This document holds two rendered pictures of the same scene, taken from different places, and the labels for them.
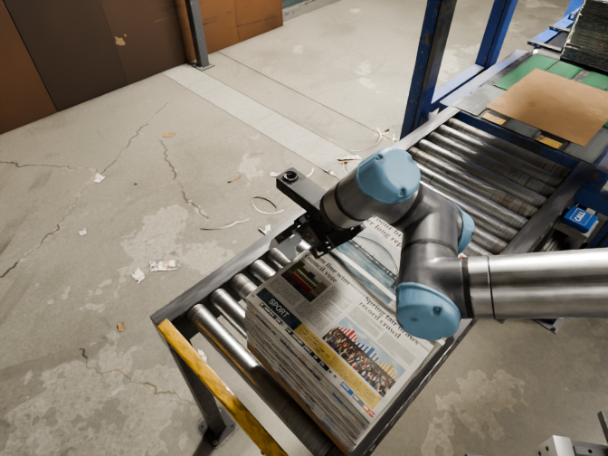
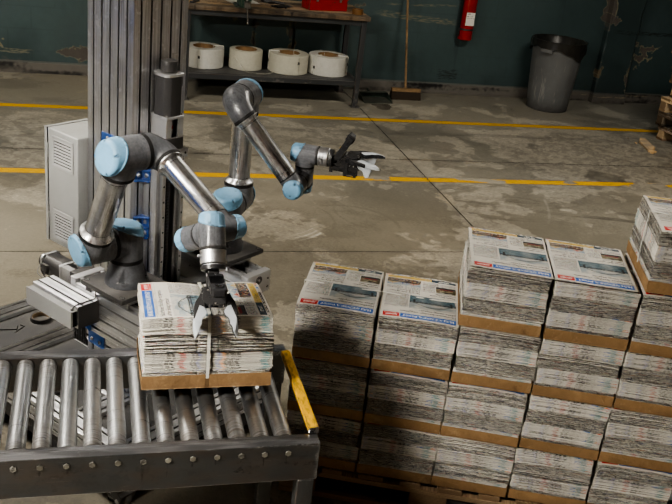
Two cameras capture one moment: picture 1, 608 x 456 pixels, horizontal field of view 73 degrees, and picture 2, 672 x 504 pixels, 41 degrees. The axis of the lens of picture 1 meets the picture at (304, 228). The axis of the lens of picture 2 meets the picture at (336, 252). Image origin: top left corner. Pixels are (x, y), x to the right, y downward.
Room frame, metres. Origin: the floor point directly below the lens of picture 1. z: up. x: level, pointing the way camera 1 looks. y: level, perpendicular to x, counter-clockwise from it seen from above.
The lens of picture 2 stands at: (2.35, 1.35, 2.28)
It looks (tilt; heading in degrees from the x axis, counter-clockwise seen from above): 24 degrees down; 209
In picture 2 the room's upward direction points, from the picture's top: 7 degrees clockwise
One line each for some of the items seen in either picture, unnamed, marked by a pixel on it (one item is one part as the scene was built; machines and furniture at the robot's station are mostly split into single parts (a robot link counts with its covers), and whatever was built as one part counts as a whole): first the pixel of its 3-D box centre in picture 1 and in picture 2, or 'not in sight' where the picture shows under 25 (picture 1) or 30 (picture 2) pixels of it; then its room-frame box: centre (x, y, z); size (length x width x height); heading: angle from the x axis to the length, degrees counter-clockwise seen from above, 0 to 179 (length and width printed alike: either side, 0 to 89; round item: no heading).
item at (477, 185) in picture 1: (466, 182); not in sight; (1.03, -0.53, 0.77); 0.47 x 0.05 x 0.05; 45
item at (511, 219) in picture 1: (456, 191); not in sight; (0.99, -0.49, 0.77); 0.47 x 0.05 x 0.05; 45
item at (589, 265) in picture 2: not in sight; (589, 263); (-0.68, 0.71, 1.06); 0.37 x 0.28 x 0.01; 25
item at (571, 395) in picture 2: not in sight; (441, 402); (-0.51, 0.32, 0.40); 1.16 x 0.38 x 0.51; 114
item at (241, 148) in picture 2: not in sight; (241, 147); (-0.45, -0.67, 1.19); 0.15 x 0.12 x 0.55; 19
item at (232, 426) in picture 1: (216, 425); not in sight; (0.52, 0.33, 0.01); 0.14 x 0.13 x 0.01; 45
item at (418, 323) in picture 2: not in sight; (442, 398); (-0.51, 0.32, 0.42); 1.17 x 0.39 x 0.83; 114
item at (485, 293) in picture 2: not in sight; (502, 280); (-0.57, 0.44, 0.95); 0.38 x 0.29 x 0.23; 24
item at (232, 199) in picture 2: not in sight; (227, 207); (-0.33, -0.62, 0.98); 0.13 x 0.12 x 0.14; 19
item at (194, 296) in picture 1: (341, 201); (68, 471); (0.97, -0.12, 0.74); 1.34 x 0.05 x 0.12; 135
